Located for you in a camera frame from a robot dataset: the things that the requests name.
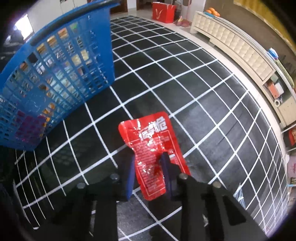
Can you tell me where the blue plastic basket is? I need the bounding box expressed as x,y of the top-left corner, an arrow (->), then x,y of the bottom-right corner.
1,1 -> 119,151

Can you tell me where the cream TV cabinet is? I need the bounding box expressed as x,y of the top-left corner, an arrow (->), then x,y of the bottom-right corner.
190,11 -> 295,128

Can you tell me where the small red snack pouch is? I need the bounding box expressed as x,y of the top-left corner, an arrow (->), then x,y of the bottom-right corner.
118,111 -> 190,201

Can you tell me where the green folded cloth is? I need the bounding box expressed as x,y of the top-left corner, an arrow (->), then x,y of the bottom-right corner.
275,59 -> 295,88

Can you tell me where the black white checkered tablecloth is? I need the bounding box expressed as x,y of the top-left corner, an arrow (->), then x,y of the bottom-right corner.
15,16 -> 287,240

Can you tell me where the yellow cloth covered TV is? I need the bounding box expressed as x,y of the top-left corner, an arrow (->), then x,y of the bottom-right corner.
233,0 -> 295,54

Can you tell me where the blue tissue pack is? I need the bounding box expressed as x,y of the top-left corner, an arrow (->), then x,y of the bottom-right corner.
267,48 -> 279,60

